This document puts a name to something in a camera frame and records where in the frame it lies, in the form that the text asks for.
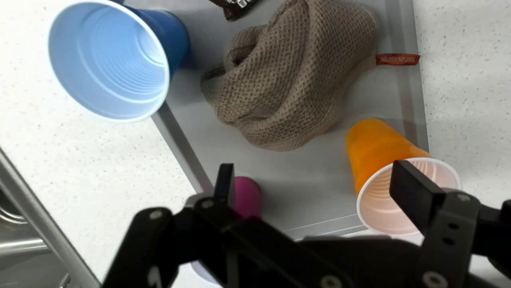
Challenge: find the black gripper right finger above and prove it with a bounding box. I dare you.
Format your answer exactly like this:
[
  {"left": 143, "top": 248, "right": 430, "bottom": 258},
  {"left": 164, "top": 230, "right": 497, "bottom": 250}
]
[{"left": 390, "top": 158, "right": 511, "bottom": 288}]

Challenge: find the stainless steel double sink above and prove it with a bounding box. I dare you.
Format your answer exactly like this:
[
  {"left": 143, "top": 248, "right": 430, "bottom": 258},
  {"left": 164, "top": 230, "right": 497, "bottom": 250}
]
[{"left": 0, "top": 149, "right": 103, "bottom": 288}]

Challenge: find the beige knitted cloth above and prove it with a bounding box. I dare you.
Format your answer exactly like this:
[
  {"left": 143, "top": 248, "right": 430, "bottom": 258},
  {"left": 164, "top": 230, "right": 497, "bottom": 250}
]
[{"left": 200, "top": 0, "right": 422, "bottom": 152}]

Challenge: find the magenta plastic cup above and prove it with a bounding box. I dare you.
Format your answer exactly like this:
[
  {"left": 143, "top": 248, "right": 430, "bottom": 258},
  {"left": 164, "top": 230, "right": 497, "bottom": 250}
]
[{"left": 231, "top": 174, "right": 264, "bottom": 221}]

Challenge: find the blue plastic cup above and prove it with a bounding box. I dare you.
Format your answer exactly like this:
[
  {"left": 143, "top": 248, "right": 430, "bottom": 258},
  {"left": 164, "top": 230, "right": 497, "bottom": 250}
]
[{"left": 47, "top": 0, "right": 192, "bottom": 123}]

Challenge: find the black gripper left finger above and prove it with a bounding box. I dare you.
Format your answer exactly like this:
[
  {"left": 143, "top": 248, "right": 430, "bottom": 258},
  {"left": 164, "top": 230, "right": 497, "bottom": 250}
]
[{"left": 103, "top": 162, "right": 343, "bottom": 288}]

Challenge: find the dark snack wrapper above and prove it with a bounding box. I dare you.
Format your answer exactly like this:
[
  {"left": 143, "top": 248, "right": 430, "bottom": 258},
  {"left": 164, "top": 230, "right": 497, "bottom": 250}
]
[{"left": 210, "top": 0, "right": 263, "bottom": 22}]

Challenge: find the grey plastic tray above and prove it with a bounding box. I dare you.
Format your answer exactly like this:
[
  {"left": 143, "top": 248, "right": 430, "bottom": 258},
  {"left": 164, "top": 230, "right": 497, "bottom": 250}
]
[{"left": 114, "top": 0, "right": 430, "bottom": 242}]

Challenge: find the orange plastic cup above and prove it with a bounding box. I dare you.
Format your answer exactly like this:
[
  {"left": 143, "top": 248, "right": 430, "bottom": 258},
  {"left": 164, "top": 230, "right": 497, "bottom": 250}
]
[{"left": 346, "top": 117, "right": 462, "bottom": 237}]

